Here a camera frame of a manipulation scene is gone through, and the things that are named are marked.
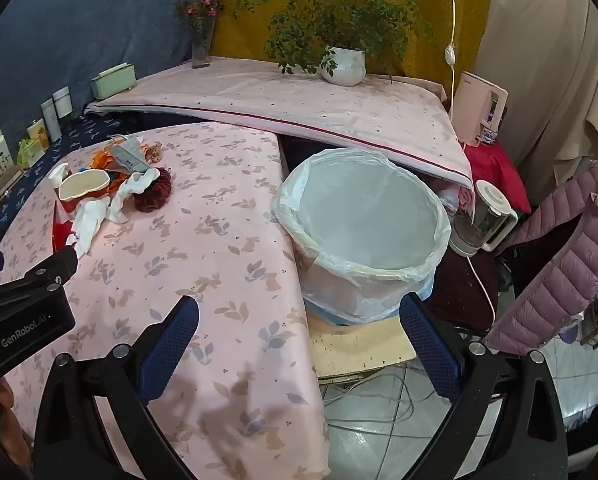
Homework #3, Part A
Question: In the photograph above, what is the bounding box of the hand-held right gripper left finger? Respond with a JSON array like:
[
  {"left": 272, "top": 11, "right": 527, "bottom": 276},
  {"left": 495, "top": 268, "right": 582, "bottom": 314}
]
[{"left": 33, "top": 295, "right": 200, "bottom": 480}]

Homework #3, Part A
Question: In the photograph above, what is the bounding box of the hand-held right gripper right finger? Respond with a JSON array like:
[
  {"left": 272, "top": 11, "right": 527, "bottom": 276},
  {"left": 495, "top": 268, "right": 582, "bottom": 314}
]
[{"left": 399, "top": 292, "right": 569, "bottom": 480}]

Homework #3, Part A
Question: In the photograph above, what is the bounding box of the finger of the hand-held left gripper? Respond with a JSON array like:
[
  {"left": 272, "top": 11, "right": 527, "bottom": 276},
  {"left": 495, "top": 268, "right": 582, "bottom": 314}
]
[{"left": 0, "top": 246, "right": 78, "bottom": 311}]

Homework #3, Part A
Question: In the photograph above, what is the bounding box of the white tissue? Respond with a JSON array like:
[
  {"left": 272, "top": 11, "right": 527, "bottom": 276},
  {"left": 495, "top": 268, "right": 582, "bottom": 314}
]
[{"left": 71, "top": 167, "right": 160, "bottom": 261}]

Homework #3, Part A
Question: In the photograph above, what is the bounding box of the white paper cup red outside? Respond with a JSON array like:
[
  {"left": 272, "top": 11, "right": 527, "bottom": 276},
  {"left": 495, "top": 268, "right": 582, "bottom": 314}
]
[{"left": 59, "top": 168, "right": 112, "bottom": 214}]

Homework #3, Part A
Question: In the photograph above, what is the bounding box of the dark red hair scrunchie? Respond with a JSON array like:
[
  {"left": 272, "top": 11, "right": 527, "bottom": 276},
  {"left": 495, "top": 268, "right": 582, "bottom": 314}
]
[{"left": 133, "top": 167, "right": 173, "bottom": 212}]

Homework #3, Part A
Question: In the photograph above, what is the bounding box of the grey blue face mask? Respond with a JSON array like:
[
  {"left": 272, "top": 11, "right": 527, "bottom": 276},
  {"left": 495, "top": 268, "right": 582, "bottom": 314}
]
[{"left": 110, "top": 135, "right": 148, "bottom": 174}]

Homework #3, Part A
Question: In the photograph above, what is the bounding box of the round bin with white liner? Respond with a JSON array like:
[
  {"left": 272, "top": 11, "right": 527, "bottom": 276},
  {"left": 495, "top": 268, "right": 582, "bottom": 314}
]
[{"left": 275, "top": 147, "right": 453, "bottom": 329}]

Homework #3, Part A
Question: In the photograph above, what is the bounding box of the person's left hand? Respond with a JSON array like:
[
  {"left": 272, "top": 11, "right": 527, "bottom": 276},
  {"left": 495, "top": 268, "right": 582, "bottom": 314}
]
[{"left": 0, "top": 377, "right": 32, "bottom": 467}]

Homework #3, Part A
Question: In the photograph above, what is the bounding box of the red wrapper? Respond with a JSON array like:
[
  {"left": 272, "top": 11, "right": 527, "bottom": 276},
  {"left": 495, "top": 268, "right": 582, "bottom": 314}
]
[{"left": 53, "top": 205, "right": 78, "bottom": 251}]

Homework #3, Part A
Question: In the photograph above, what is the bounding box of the wooden board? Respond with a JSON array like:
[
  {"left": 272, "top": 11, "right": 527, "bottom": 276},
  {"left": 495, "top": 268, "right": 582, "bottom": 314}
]
[{"left": 309, "top": 317, "right": 418, "bottom": 384}]

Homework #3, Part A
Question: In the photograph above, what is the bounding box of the small white cup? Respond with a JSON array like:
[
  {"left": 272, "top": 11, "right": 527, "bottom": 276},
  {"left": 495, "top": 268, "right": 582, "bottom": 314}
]
[{"left": 48, "top": 163, "right": 70, "bottom": 190}]

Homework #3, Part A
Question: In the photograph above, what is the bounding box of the pink floral tablecloth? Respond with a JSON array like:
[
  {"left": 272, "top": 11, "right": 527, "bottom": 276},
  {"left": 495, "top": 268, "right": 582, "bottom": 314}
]
[{"left": 0, "top": 122, "right": 330, "bottom": 480}]

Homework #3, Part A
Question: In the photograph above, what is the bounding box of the green packet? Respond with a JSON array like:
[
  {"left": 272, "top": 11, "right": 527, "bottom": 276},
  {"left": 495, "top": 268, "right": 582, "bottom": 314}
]
[{"left": 18, "top": 137, "right": 44, "bottom": 168}]

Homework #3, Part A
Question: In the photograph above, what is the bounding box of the orange plastic bag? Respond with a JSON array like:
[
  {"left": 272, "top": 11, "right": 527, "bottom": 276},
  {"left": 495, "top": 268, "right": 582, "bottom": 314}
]
[{"left": 91, "top": 147, "right": 130, "bottom": 196}]

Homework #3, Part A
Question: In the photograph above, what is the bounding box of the small box orange print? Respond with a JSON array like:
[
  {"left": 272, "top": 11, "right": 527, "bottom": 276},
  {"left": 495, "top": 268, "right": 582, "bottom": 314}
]
[{"left": 26, "top": 119, "right": 50, "bottom": 149}]

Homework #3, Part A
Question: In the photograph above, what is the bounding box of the dark blue floral cloth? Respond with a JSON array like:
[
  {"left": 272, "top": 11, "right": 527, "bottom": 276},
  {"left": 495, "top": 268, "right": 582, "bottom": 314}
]
[{"left": 0, "top": 110, "right": 140, "bottom": 233}]

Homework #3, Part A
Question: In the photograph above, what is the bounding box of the purple puffer jacket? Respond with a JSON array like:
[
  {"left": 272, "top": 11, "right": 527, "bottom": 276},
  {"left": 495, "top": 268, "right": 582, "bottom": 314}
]
[{"left": 486, "top": 159, "right": 598, "bottom": 356}]

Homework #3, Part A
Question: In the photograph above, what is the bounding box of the tall white cylinder bottle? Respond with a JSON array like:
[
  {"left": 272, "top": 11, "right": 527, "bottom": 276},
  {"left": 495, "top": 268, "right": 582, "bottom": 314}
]
[{"left": 41, "top": 100, "right": 62, "bottom": 142}]

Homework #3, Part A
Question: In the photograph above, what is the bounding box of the white electric kettle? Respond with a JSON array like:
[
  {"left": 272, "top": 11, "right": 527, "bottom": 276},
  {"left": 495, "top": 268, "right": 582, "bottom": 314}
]
[{"left": 449, "top": 179, "right": 519, "bottom": 257}]

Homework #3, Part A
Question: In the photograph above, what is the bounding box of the short white cylinder bottle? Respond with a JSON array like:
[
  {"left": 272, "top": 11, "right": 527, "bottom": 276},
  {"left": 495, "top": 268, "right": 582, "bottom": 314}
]
[{"left": 53, "top": 86, "right": 74, "bottom": 120}]

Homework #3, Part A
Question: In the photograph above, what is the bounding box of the red cloth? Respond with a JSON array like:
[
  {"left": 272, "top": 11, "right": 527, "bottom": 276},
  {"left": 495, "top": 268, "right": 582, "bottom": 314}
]
[{"left": 463, "top": 141, "right": 532, "bottom": 216}]

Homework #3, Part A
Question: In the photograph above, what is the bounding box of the green tissue box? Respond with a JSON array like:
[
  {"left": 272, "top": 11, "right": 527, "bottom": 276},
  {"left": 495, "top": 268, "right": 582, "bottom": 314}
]
[{"left": 90, "top": 61, "right": 136, "bottom": 100}]

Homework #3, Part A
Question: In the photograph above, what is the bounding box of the pink water dispenser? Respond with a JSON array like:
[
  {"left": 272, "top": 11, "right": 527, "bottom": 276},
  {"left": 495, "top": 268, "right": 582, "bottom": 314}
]
[{"left": 452, "top": 71, "right": 509, "bottom": 148}]

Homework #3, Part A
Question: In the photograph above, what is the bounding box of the blue backdrop cloth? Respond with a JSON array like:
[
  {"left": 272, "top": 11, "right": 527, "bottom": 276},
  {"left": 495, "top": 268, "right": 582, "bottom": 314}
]
[{"left": 0, "top": 0, "right": 221, "bottom": 161}]

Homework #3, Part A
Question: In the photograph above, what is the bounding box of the glass vase with red flowers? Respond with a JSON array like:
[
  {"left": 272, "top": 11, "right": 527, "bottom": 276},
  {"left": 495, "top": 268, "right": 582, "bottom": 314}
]
[{"left": 176, "top": 0, "right": 226, "bottom": 69}]

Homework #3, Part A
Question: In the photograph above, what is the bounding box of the pink dotted sheet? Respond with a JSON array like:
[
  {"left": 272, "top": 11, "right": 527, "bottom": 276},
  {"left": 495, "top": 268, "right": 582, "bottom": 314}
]
[{"left": 84, "top": 56, "right": 475, "bottom": 191}]

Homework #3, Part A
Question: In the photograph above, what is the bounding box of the beige curtain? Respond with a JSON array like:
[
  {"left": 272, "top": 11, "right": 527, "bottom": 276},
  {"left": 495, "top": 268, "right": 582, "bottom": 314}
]
[{"left": 472, "top": 0, "right": 598, "bottom": 191}]

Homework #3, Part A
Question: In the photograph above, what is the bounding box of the potted green plant white pot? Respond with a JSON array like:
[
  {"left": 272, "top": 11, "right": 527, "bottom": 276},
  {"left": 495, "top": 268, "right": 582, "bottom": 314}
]
[{"left": 234, "top": 0, "right": 431, "bottom": 86}]

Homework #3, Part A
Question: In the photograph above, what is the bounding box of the yellow backdrop cloth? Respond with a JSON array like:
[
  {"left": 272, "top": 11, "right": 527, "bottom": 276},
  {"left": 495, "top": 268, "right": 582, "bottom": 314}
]
[{"left": 217, "top": 0, "right": 495, "bottom": 92}]

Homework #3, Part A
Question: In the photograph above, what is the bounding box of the white cable with switch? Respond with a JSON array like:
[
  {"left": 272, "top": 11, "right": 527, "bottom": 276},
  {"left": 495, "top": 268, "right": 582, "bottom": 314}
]
[{"left": 444, "top": 0, "right": 458, "bottom": 103}]

